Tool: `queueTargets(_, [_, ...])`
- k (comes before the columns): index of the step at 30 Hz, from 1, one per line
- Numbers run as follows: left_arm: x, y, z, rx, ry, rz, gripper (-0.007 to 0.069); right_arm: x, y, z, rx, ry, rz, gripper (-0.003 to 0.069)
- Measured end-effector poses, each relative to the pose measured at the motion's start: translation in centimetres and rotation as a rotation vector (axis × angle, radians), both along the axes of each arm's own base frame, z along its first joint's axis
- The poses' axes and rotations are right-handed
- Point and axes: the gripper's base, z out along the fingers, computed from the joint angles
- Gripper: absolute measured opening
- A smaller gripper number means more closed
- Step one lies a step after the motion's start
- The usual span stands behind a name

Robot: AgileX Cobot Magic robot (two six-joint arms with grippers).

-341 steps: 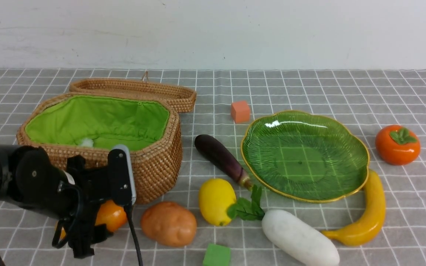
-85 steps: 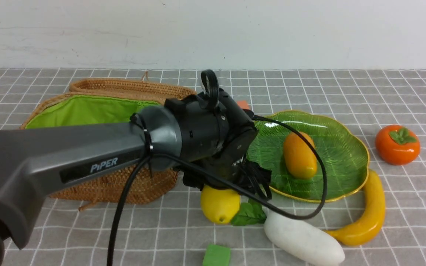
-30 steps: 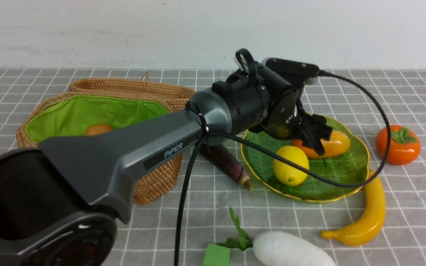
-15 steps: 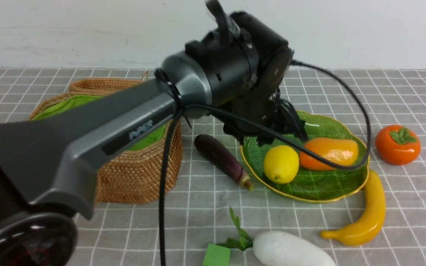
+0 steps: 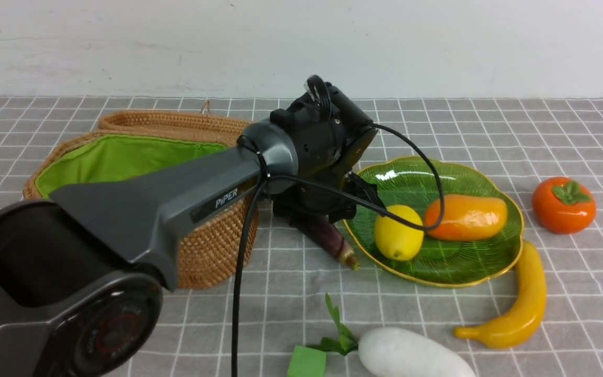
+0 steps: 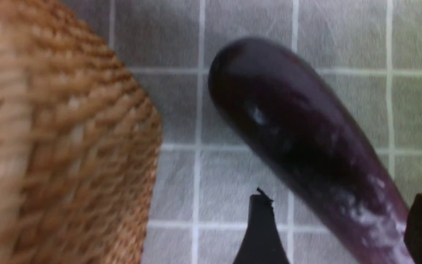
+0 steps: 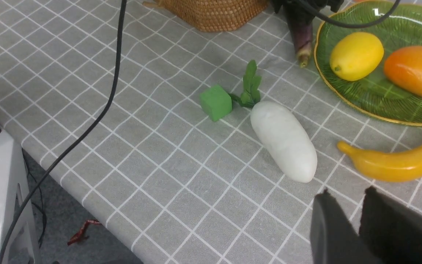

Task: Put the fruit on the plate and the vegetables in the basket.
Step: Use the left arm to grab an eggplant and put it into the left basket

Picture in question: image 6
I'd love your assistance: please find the grey checked tablecloth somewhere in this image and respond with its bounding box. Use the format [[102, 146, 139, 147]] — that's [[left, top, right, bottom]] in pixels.
[[64, 0, 422, 264]]

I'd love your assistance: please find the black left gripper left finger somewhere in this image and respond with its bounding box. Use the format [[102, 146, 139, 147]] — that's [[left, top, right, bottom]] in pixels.
[[233, 188, 290, 264]]

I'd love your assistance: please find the dark purple eggplant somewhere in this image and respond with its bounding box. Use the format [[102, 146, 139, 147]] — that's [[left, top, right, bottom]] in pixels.
[[208, 37, 414, 264]]

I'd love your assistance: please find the woven wicker basket green lining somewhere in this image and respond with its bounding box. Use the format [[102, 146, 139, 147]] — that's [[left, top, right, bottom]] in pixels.
[[0, 0, 162, 264]]

